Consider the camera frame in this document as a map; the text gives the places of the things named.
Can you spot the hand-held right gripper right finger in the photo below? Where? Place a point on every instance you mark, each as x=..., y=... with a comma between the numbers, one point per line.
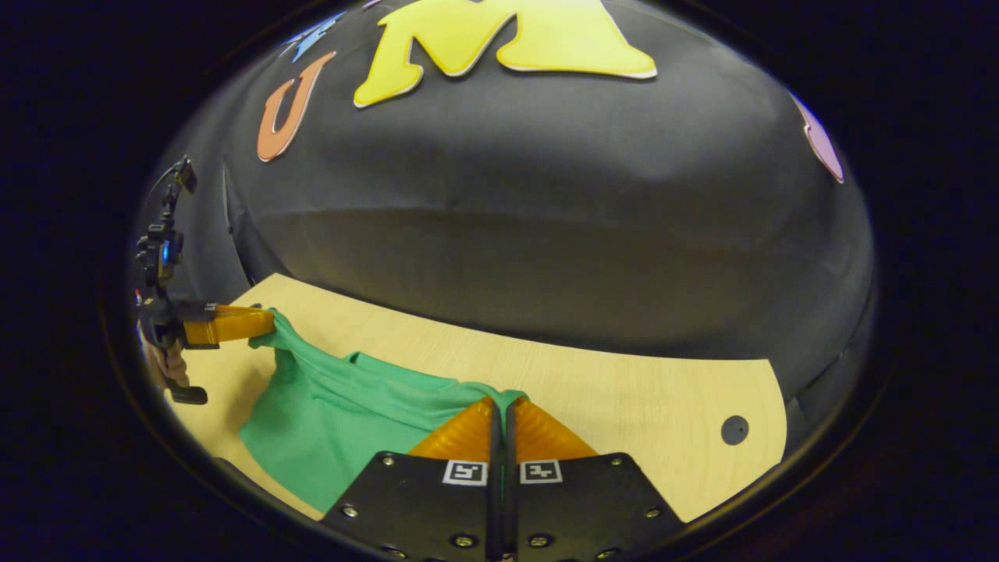
x=577, y=499

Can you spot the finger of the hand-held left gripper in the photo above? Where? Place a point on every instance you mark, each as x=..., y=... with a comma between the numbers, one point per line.
x=230, y=324

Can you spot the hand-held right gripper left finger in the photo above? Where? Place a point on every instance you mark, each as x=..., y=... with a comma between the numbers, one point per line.
x=421, y=499

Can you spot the green T-shirt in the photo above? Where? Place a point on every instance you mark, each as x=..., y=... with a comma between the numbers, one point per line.
x=335, y=421

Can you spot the round black table grommet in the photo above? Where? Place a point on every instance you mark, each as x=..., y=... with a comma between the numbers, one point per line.
x=734, y=429

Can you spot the black backdrop cloth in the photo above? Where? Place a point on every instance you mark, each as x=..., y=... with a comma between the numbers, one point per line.
x=546, y=234

